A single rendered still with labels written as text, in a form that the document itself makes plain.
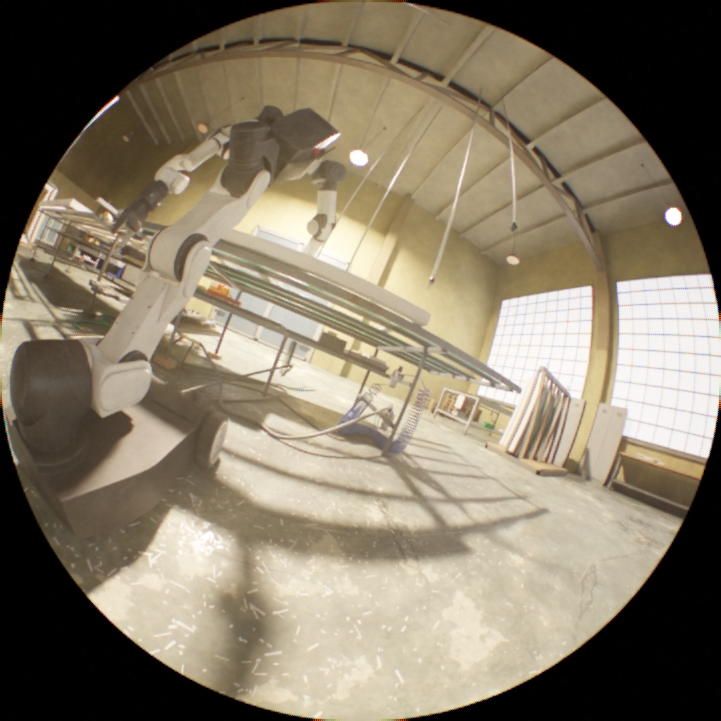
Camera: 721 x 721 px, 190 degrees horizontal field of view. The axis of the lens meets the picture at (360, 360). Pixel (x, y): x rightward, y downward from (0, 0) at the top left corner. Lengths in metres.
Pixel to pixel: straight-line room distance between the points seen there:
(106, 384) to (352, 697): 0.72
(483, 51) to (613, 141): 4.07
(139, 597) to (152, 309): 0.62
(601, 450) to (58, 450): 7.19
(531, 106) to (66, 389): 8.41
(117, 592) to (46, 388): 0.36
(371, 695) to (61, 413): 0.70
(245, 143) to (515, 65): 7.55
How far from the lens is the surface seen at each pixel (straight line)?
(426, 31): 8.02
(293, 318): 7.59
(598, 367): 7.44
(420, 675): 0.63
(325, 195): 1.10
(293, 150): 0.90
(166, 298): 0.65
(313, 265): 1.10
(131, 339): 0.61
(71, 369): 0.50
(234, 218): 0.79
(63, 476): 0.52
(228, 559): 0.61
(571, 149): 8.67
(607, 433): 6.84
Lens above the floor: 0.52
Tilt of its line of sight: 2 degrees up
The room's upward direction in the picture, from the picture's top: 22 degrees clockwise
